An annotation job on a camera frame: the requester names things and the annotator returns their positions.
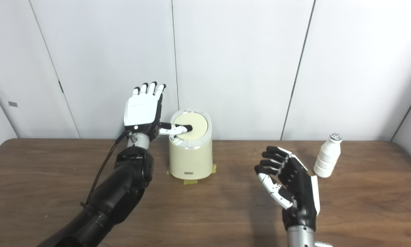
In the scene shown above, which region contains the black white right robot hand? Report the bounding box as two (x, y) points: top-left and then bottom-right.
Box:
(254, 146), (321, 232)

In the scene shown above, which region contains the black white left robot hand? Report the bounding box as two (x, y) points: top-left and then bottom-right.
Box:
(124, 82), (194, 141)

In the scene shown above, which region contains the small white plastic bottle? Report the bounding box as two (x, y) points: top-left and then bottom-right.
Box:
(313, 133), (343, 178)

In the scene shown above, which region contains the cream-colored round bin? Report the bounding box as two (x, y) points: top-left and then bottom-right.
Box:
(169, 109), (213, 180)

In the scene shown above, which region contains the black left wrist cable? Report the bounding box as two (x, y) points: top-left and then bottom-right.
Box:
(85, 130), (132, 206)

